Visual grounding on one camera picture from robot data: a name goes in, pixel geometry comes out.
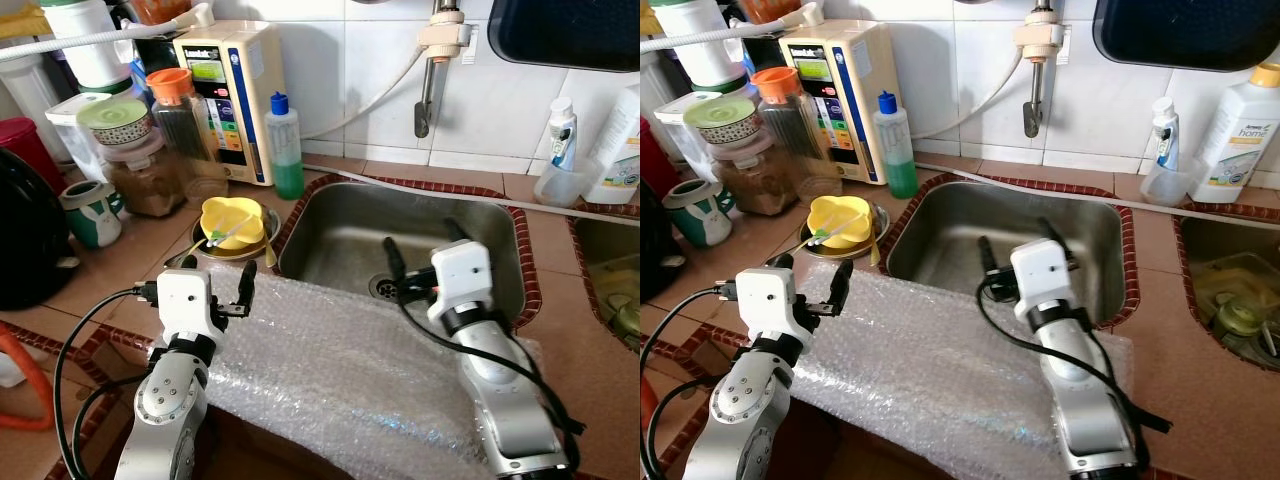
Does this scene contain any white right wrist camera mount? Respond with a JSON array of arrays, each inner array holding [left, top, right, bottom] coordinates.
[[1010, 238, 1079, 311], [428, 240, 496, 321]]

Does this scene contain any dark red plastic container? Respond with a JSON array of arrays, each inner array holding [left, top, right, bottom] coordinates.
[[0, 117, 66, 196], [640, 120, 666, 196]]

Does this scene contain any clear plastic cup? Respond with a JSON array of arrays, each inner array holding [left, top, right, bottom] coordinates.
[[1140, 160, 1196, 208], [533, 160, 591, 209]]

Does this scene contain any patterned container green lid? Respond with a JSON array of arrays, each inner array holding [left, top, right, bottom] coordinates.
[[685, 95, 761, 148], [77, 97, 153, 148]]

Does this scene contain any black plastic tray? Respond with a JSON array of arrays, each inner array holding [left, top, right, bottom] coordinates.
[[487, 0, 641, 73], [1092, 0, 1280, 73]]

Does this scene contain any green soap bottle blue cap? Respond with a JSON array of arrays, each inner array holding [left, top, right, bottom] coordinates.
[[263, 92, 306, 201], [873, 92, 919, 199]]

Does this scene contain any stainless steel bowl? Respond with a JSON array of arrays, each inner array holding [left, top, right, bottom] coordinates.
[[797, 205, 891, 263], [190, 205, 284, 264]]

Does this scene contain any clear bubble wrap sheet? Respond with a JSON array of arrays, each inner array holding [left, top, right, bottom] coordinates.
[[790, 265, 1136, 480], [195, 268, 546, 480]]

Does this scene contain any white corrugated hose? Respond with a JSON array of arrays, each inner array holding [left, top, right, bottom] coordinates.
[[0, 5, 216, 66], [640, 5, 826, 56]]

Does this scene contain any clear glass food container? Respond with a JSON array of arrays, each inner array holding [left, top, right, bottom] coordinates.
[[1188, 250, 1280, 306], [598, 255, 641, 301]]

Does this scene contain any yellow plastic bowl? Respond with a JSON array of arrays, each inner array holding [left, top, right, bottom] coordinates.
[[806, 195, 874, 251], [200, 196, 266, 251]]

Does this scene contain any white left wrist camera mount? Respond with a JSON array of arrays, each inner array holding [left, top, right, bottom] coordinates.
[[157, 268, 226, 346], [733, 268, 816, 346]]

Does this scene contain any wall faucet with beige diverter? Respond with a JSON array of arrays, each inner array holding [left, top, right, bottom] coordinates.
[[1015, 0, 1073, 139], [413, 0, 476, 139]]

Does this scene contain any clear white plastic container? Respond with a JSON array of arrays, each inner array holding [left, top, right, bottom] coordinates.
[[45, 92, 111, 186], [655, 95, 716, 186]]

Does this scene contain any black round appliance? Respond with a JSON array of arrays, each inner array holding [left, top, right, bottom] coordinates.
[[640, 180, 681, 306], [0, 148, 76, 311]]

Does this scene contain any jar of brown powder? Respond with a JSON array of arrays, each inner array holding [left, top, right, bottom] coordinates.
[[100, 140, 186, 218], [712, 140, 796, 216]]

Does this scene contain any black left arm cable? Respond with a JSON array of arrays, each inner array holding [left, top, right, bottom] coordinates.
[[640, 283, 741, 480], [52, 283, 166, 480]]

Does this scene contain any beige water ionizer appliance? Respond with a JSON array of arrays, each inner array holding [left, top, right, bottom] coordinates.
[[780, 20, 896, 186], [172, 20, 286, 186]]

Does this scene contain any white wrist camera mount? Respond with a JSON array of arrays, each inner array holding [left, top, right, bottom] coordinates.
[[157, 268, 226, 346], [733, 268, 816, 346], [1010, 238, 1079, 311], [428, 240, 496, 321]]

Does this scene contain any large white detergent bottle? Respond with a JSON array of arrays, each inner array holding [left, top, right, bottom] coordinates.
[[583, 85, 641, 206], [1187, 63, 1280, 204]]

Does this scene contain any dish-filled stainless sink basin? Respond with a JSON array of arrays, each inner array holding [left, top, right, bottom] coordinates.
[[570, 215, 641, 351], [1172, 215, 1280, 371]]

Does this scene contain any white water filter cartridge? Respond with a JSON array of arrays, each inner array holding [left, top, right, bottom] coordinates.
[[40, 0, 136, 96], [655, 0, 746, 96]]

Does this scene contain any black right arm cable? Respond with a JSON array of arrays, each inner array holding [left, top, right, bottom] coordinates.
[[975, 280, 1174, 480], [390, 280, 589, 480]]

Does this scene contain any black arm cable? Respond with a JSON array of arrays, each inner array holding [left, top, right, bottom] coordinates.
[[390, 280, 589, 480], [52, 283, 166, 480], [640, 283, 741, 480], [975, 280, 1174, 480]]

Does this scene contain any green and white mug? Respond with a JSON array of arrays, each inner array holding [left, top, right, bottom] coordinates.
[[58, 180, 126, 249], [665, 178, 736, 249]]

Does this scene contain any white faucet hose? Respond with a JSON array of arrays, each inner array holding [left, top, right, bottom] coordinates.
[[912, 45, 1031, 141], [300, 45, 431, 141]]

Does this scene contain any clear jar orange lid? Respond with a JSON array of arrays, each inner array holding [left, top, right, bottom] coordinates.
[[145, 67, 229, 206], [750, 67, 836, 206]]

